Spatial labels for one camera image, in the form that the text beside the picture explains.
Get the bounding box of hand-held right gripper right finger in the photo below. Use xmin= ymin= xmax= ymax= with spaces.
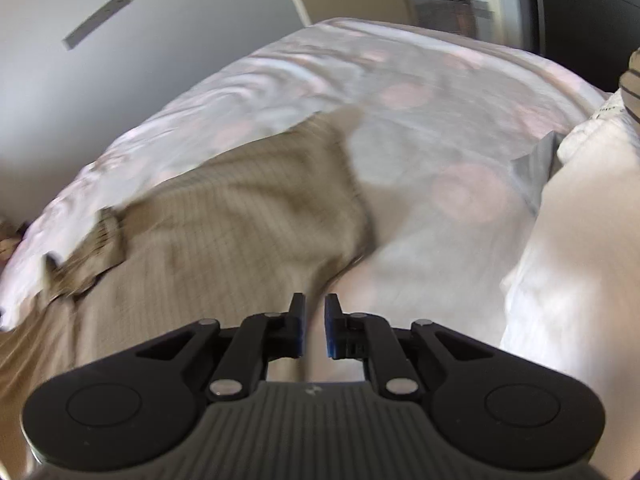
xmin=325 ymin=294 xmax=488 ymax=401

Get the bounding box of crumpled white cloth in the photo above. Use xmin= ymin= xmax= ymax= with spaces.
xmin=500 ymin=92 xmax=640 ymax=466

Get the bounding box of black wardrobe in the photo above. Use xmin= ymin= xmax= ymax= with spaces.
xmin=530 ymin=0 xmax=640 ymax=93

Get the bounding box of grey wall switch panel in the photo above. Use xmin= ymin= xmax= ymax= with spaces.
xmin=62 ymin=0 xmax=133 ymax=51

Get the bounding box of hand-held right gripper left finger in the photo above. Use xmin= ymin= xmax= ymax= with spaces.
xmin=135 ymin=292 xmax=307 ymax=401

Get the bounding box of bed with pink dotted sheet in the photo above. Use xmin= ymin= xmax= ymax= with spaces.
xmin=0 ymin=17 xmax=616 ymax=391

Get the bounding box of beige striped shirt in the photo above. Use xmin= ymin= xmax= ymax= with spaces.
xmin=0 ymin=107 xmax=376 ymax=466

